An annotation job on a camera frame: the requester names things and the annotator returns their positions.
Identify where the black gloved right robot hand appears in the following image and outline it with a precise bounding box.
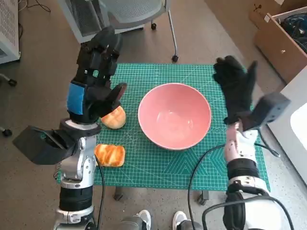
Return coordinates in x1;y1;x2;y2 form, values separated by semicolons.
213;55;259;125

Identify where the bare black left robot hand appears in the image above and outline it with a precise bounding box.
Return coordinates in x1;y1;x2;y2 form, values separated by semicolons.
66;25;128;124

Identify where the round toy bread roll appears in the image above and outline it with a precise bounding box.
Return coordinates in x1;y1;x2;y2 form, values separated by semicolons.
100;106;127;129

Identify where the pink bowl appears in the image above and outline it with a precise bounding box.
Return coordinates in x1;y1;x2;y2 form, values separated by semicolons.
137;82;212;150

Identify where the golden toy bread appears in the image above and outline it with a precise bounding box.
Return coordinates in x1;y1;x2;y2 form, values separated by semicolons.
94;143;126;168

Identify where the chair base with black casters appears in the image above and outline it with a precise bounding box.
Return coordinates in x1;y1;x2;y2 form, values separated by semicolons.
0;73;17;137

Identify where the white side table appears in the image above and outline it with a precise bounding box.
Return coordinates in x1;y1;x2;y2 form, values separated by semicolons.
267;69;307;179

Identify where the white rounded object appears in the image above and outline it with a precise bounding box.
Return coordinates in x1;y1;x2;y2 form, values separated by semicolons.
290;103;307;144

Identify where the printed cardboard box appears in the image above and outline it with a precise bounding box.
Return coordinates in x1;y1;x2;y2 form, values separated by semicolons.
248;0;307;29

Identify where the white perforated appliance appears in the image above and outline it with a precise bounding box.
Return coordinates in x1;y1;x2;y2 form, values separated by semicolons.
0;0;21;65

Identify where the black table leg foot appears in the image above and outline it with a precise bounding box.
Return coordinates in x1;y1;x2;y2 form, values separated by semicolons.
196;190;209;206
114;186;124;201

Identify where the grey mesh office chair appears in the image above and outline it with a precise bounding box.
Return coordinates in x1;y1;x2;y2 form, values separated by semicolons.
95;0;180;63

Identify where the green cutting mat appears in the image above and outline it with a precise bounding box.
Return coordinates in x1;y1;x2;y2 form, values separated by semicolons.
92;62;271;192

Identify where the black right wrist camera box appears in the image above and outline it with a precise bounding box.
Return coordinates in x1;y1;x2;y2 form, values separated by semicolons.
239;92;292;132

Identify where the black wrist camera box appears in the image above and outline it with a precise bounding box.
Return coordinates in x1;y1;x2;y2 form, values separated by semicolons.
12;125;80;165
239;92;292;132

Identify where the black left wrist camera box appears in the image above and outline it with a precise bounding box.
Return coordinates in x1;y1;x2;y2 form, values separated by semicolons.
12;125;80;165

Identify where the black camera cable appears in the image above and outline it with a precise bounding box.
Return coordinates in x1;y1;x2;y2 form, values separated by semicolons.
254;130;281;158

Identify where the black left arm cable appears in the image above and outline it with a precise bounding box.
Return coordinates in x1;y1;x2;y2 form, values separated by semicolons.
95;158;106;230

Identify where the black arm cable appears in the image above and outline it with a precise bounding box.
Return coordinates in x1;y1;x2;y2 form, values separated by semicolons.
187;143;295;230
95;158;106;230

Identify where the thin black floor cable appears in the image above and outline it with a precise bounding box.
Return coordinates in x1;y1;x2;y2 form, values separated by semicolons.
18;0;51;12

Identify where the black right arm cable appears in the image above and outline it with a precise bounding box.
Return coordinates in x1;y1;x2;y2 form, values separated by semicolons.
187;143;295;230

